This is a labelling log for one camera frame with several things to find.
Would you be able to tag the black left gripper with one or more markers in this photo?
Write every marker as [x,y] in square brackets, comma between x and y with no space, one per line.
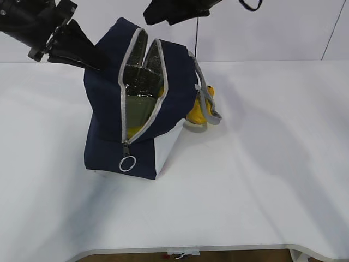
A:
[71,46]

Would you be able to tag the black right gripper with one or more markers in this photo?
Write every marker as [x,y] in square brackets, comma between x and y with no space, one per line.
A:
[176,11]

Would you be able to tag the navy blue lunch bag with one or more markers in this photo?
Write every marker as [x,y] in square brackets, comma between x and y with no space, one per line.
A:
[140,68]

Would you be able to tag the green lidded glass container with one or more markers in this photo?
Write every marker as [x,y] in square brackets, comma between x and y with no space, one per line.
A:
[153,114]

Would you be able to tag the yellow banana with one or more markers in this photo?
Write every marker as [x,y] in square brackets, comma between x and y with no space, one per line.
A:
[139,110]

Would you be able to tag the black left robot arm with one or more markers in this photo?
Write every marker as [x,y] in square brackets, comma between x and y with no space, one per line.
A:
[16,17]

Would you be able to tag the white label under table edge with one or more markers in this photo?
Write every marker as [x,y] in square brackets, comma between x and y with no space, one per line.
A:
[180,252]

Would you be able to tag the white table leg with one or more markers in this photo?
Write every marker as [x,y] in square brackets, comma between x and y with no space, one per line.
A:
[298,256]

